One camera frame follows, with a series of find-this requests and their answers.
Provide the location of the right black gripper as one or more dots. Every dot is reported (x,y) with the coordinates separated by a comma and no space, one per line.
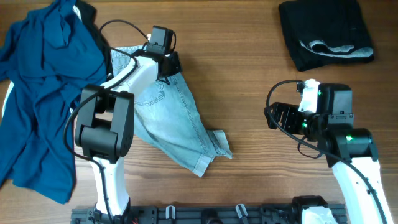
(280,116)

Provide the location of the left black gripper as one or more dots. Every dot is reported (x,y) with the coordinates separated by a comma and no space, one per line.
(177,65)

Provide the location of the light blue denim shorts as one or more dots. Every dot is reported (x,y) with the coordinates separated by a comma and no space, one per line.
(166,117)

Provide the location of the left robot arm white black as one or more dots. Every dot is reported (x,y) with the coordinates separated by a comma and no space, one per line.
(105,122)

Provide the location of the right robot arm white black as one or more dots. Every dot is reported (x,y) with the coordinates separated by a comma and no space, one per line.
(324,122)

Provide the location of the folded black garment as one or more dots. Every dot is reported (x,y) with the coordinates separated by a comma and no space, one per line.
(323,32)

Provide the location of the black garment under blue shirt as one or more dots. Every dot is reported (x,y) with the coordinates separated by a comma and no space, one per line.
(88,16)

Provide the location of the dark blue shirt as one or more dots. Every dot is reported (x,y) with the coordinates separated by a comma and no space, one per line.
(49,57)

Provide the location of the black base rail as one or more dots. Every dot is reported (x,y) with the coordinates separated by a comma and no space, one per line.
(267,213)

